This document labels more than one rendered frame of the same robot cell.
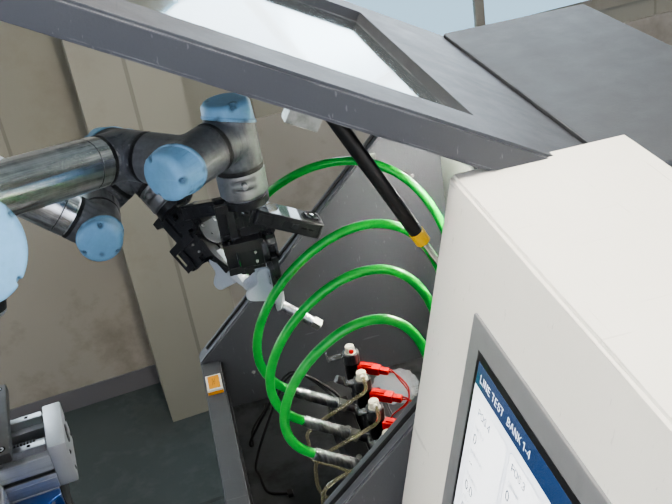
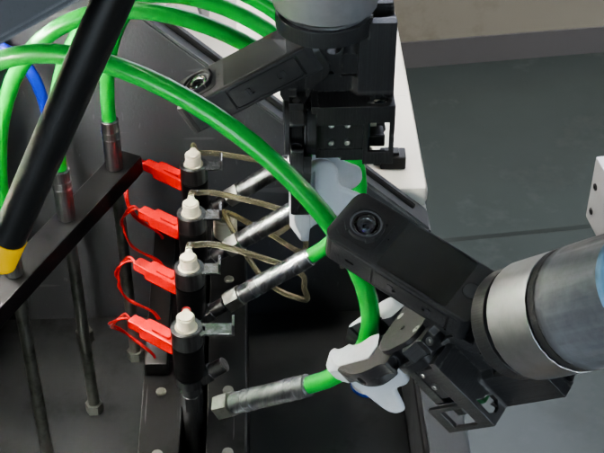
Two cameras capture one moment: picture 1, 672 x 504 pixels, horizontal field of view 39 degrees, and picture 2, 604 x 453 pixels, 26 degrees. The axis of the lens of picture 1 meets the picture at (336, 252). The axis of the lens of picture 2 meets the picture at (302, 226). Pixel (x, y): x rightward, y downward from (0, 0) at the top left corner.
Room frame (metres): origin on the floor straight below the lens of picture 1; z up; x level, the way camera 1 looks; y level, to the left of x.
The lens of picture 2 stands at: (2.15, 0.19, 1.89)
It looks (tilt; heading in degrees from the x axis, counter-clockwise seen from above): 39 degrees down; 186
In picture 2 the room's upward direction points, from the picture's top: straight up
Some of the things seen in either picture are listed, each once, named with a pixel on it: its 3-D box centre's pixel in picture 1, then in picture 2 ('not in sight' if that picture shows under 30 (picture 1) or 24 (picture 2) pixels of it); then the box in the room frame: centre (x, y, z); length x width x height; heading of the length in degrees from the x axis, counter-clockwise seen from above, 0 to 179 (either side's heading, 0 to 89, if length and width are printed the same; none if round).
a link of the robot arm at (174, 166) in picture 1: (179, 161); not in sight; (1.26, 0.20, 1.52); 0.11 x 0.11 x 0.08; 53
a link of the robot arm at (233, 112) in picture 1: (230, 134); not in sight; (1.33, 0.12, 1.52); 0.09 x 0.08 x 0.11; 143
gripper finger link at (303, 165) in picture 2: not in sight; (299, 162); (1.36, 0.11, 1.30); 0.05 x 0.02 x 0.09; 8
